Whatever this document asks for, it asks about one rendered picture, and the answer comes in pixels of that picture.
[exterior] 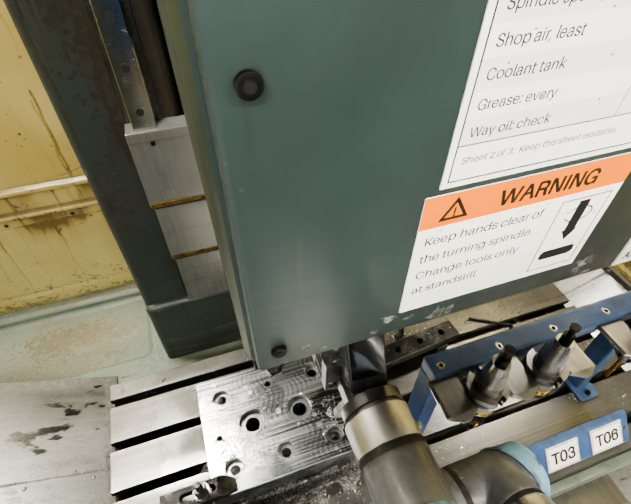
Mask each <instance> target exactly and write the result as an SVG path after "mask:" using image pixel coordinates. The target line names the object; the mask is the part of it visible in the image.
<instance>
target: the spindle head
mask: <svg viewBox="0 0 631 504"><path fill-rule="evenodd" d="M156 2H157V7H158V11H159V15H160V19H161V23H162V28H163V32H164V36H165V40H166V44H167V48H168V52H169V56H170V60H171V64H172V68H173V72H174V76H175V80H176V84H177V87H178V91H179V95H180V99H181V103H182V107H183V111H184V115H185V119H186V123H187V127H188V131H189V135H190V139H191V142H192V146H193V150H194V154H195V158H196V162H197V166H198V170H199V174H200V178H201V182H202V186H203V190H204V194H205V197H206V201H207V205H208V209H209V213H210V217H211V221H212V225H213V229H214V233H215V237H216V241H217V245H218V249H219V252H220V256H221V260H222V264H223V268H224V272H225V276H226V280H227V284H228V288H229V292H230V296H231V300H232V303H233V307H234V311H235V315H236V319H237V323H238V327H239V331H240V335H241V339H242V343H243V347H244V350H245V351H246V352H247V354H248V355H249V356H250V357H251V358H252V361H253V365H254V369H255V370H258V369H260V370H265V369H269V368H272V367H275V366H279V365H282V364H285V363H289V362H292V361H295V360H299V359H302V358H305V357H309V356H312V355H315V354H319V353H322V352H325V351H328V350H332V349H335V348H338V347H342V346H345V345H348V344H352V343H355V342H358V341H362V340H365V339H368V338H372V337H375V336H378V335H382V334H385V333H388V332H392V331H395V330H398V329H402V328H405V327H408V326H412V325H415V324H418V323H422V322H425V321H428V320H432V319H435V318H438V317H442V316H445V315H448V314H452V313H455V312H458V311H462V310H465V309H468V308H472V307H475V306H478V305H481V304H485V303H488V302H491V301H495V300H498V299H501V298H505V297H508V296H511V295H515V294H518V293H521V292H525V291H528V290H531V289H535V288H538V287H541V286H545V285H548V284H551V283H555V282H558V281H561V280H565V279H568V278H571V277H575V276H578V275H581V274H585V273H588V272H591V271H595V270H598V269H601V268H605V267H608V266H611V264H612V262H613V261H614V260H615V258H616V257H617V256H618V254H619V253H620V252H621V250H622V249H623V247H624V246H625V245H626V243H627V242H628V241H629V239H630V238H631V171H630V173H629V174H628V176H627V177H626V179H625V180H624V182H623V184H622V185H621V187H620V188H619V190H618V191H617V193H616V195H615V196H614V198H613V199H612V201H611V202H610V204H609V206H608V207H607V209H606V210H605V212H604V213H603V215H602V217H601V218H600V220H599V221H598V223H597V224H596V226H595V228H594V229H593V231H592V232H591V234H590V235H589V237H588V238H587V240H586V242H585V243H584V245H583V246H582V248H581V249H580V251H579V253H578V254H577V256H576V257H575V259H574V260H573V262H572V263H570V264H567V265H563V266H560V267H557V268H553V269H550V270H546V271H543V272H539V273H536V274H533V275H529V276H526V277H522V278H519V279H515V280H512V281H509V282H505V283H502V284H498V285H495V286H491V287H488V288H484V289H481V290H478V291H474V292H471V293H467V294H464V295H460V296H457V297H454V298H450V299H447V300H443V301H440V302H436V303H433V304H430V305H426V306H423V307H419V308H416V309H412V310H409V311H406V312H402V313H399V308H400V304H401V299H402V295H403V291H404V287H405V282H406V278H407V274H408V270H409V265H410V261H411V257H412V253H413V248H414V244H415V240H416V236H417V232H418V227H419V223H420V219H421V215H422V210H423V206H424V202H425V199H426V198H430V197H435V196H439V195H443V194H448V193H452V192H457V191H461V190H465V189H470V188H474V187H479V186H483V185H487V184H492V183H496V182H501V181H505V180H509V179H514V178H518V177H523V176H527V175H531V174H536V173H540V172H545V171H549V170H553V169H558V168H562V167H567V166H571V165H575V164H580V163H584V162H589V161H593V160H597V159H602V158H606V157H611V156H615V155H619V154H624V153H628V152H631V148H626V149H622V150H617V151H613V152H609V153H604V154H600V155H595V156H591V157H586V158H582V159H577V160H573V161H568V162H564V163H559V164H555V165H551V166H546V167H542V168H537V169H533V170H528V171H524V172H519V173H515V174H510V175H506V176H501V177H497V178H493V179H488V180H484V181H479V182H475V183H470V184H466V185H461V186H457V187H452V188H448V189H443V190H440V189H439V187H440V184H441V180H442V176H443V172H444V168H445V164H446V160H447V157H448V153H449V149H450V145H451V141H452V137H453V134H454V130H455V126H456V122H457V118H458V114H459V111H460V107H461V103H462V99H463V95H464V91H465V88H466V84H467V80H468V76H469V72H470V68H471V64H472V61H473V57H474V53H475V49H476V45H477V41H478V38H479V34H480V30H481V26H482V22H483V18H484V15H485V11H486V7H487V3H488V0H156Z"/></svg>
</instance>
